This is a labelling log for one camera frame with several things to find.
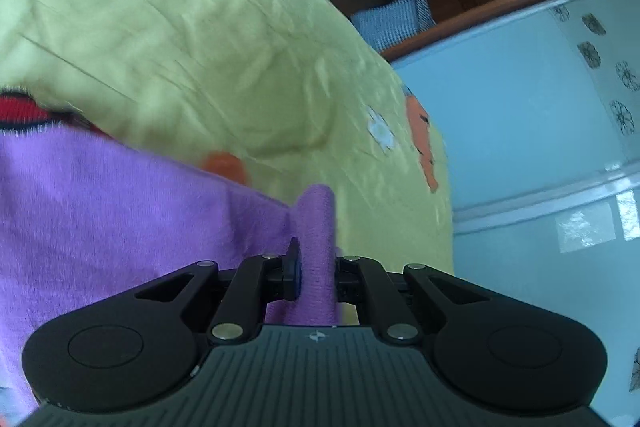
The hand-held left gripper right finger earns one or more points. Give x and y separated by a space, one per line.
345 279

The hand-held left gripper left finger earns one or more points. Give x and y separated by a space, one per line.
295 279

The purple sweater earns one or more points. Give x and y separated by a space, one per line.
100 217

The checkered cloth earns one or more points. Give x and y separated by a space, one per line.
390 19

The yellow printed bedsheet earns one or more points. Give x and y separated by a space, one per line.
175 32

